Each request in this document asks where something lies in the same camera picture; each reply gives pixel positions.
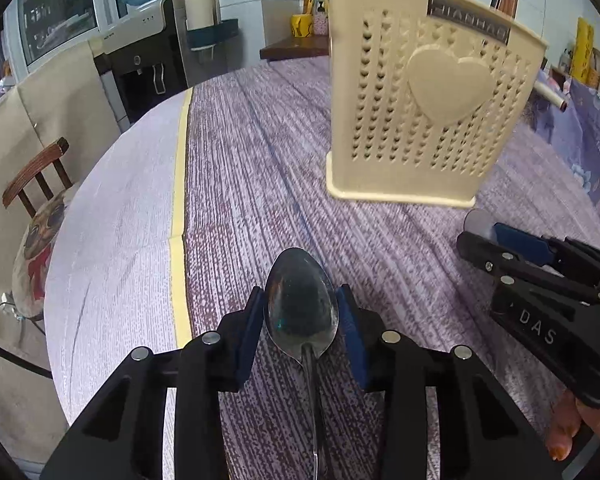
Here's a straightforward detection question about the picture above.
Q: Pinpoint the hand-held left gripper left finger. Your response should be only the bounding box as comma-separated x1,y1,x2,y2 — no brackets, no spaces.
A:
40,286,267,480

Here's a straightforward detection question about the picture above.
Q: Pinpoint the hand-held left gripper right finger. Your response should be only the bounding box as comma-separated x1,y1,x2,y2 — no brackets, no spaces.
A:
334,284,563,480

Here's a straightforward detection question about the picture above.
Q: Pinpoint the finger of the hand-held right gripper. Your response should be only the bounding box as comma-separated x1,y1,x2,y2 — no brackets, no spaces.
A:
492,222,600,306
456,231,600,409

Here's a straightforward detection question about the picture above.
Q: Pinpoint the metal spoon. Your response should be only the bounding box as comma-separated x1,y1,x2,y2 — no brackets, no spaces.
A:
263,247,340,480

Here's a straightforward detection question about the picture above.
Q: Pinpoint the beige plastic utensil holder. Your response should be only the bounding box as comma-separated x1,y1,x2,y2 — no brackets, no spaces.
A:
322,0,550,209

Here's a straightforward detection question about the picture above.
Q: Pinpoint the person's right hand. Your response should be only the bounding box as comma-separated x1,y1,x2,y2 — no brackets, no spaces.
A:
547,392,600,462

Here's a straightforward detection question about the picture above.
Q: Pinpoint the white pan with glass lid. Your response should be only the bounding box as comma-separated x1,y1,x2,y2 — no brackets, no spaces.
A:
532,80,568,111

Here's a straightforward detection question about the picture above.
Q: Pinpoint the pink tablecloth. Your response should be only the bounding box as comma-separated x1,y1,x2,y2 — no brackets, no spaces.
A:
44,87,193,480

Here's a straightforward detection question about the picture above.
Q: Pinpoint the yellow wrap roll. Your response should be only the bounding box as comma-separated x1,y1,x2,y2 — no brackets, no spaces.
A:
571,16,595,86

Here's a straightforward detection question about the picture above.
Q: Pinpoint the cat print seat cushion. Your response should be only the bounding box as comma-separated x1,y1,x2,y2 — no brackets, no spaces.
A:
11,185,76,321

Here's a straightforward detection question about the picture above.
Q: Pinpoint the dark wooden counter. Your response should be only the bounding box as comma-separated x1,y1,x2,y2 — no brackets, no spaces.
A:
260,34,331,61

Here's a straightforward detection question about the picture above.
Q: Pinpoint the grey water dispenser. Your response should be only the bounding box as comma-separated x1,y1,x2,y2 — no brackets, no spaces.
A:
92,0,191,126

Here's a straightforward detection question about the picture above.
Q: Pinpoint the dark teal cup holder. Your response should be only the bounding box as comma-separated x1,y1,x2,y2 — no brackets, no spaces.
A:
186,18,241,53

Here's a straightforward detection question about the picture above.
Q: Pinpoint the beige cloth cover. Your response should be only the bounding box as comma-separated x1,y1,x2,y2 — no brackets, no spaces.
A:
0,40,123,466

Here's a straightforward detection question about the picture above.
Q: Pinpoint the yellow mug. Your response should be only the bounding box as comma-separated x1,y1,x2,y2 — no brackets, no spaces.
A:
291,14,315,38

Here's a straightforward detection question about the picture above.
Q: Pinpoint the cream paper cup tube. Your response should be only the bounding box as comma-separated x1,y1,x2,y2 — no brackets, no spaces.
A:
184,0,218,31

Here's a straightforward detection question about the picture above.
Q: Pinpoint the white framed glass window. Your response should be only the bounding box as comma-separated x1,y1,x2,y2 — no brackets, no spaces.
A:
2,0,118,68

